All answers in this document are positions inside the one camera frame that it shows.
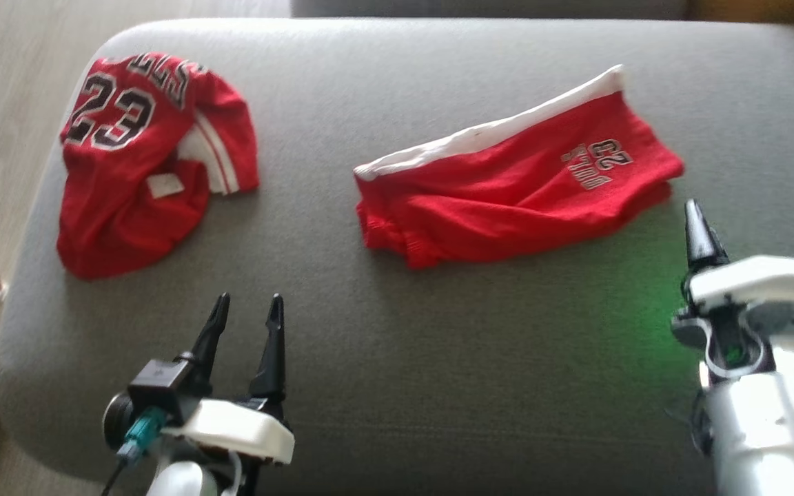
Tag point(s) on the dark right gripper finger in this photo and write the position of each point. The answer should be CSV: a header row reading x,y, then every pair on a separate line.
x,y
700,238

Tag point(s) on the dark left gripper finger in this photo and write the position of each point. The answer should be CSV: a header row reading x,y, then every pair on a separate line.
x,y
273,358
205,351

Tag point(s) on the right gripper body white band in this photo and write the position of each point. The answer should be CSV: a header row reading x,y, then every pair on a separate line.
x,y
755,282

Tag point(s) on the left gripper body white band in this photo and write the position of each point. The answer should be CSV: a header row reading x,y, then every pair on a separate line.
x,y
238,427

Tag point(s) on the red number 23 jersey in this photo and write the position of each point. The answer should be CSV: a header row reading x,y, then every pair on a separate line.
x,y
121,207

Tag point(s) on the red shorts white waistband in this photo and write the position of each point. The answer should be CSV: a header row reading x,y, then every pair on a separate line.
x,y
507,193

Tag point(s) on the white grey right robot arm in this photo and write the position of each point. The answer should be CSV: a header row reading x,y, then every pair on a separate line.
x,y
762,420

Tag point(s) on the yellow cushion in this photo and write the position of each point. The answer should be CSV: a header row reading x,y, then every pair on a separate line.
x,y
762,10

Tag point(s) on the grey sofa back cushion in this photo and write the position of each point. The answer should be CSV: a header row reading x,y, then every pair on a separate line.
x,y
486,8

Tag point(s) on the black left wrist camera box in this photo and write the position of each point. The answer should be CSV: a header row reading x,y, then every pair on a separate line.
x,y
156,389

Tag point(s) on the teal left camera connector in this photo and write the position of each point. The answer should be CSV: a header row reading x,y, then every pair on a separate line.
x,y
140,432

